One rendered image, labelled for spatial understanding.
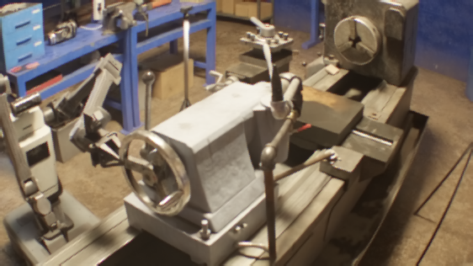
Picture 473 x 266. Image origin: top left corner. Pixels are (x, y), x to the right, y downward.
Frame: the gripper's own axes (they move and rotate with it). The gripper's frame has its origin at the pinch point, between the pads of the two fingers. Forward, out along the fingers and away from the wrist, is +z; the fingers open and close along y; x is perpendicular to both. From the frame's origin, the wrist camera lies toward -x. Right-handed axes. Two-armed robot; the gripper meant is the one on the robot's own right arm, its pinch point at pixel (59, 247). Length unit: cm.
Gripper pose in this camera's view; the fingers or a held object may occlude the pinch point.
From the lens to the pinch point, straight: 154.9
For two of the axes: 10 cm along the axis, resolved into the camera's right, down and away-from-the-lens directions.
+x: -6.8, 1.7, 7.1
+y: 6.3, -3.7, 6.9
